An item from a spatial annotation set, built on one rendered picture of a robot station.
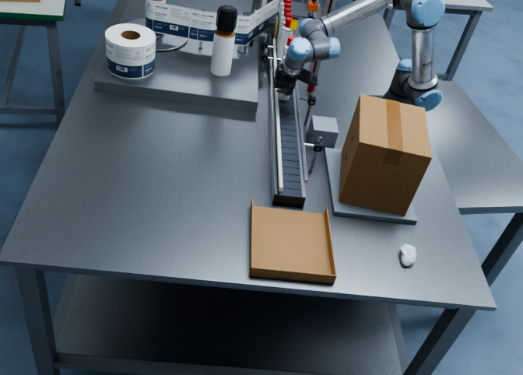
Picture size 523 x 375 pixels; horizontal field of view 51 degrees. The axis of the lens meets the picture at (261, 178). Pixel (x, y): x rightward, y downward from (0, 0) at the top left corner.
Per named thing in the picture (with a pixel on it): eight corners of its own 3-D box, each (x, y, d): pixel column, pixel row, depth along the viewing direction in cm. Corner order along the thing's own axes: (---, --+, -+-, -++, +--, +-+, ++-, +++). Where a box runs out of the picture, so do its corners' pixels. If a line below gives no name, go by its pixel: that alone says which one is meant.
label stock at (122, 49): (97, 60, 231) (96, 28, 221) (139, 50, 242) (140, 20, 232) (121, 83, 220) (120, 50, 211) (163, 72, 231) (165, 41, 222)
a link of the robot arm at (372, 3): (411, -39, 205) (293, 18, 207) (425, -27, 198) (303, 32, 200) (414, -13, 214) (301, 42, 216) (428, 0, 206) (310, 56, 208)
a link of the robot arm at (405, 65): (408, 81, 247) (418, 54, 238) (422, 97, 238) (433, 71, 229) (384, 82, 243) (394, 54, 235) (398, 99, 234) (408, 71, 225)
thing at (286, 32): (275, 55, 258) (283, 15, 245) (286, 57, 259) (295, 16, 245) (275, 61, 254) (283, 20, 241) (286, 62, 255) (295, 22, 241)
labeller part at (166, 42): (127, 15, 264) (127, 13, 264) (191, 25, 268) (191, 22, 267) (114, 46, 241) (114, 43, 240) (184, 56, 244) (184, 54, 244)
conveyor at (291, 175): (268, 3, 312) (270, -4, 309) (283, 5, 313) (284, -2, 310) (276, 202, 188) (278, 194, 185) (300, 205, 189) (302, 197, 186)
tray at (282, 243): (250, 206, 186) (252, 198, 183) (324, 214, 189) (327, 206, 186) (249, 276, 164) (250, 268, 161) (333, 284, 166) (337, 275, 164)
